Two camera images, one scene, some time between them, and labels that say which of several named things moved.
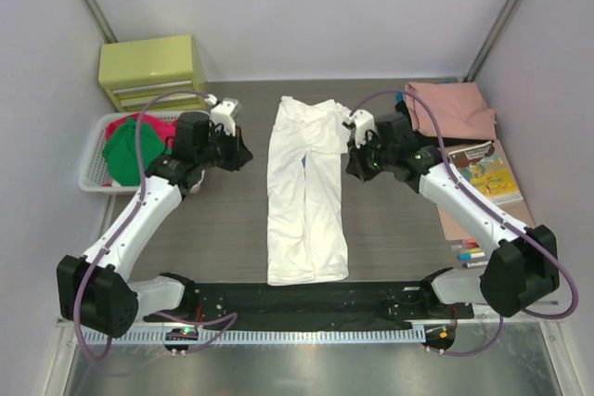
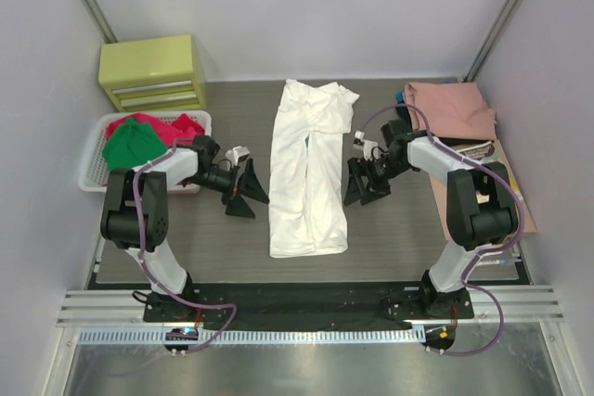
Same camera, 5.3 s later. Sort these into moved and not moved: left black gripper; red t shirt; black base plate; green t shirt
Moved: left black gripper
Not moved: green t shirt; red t shirt; black base plate
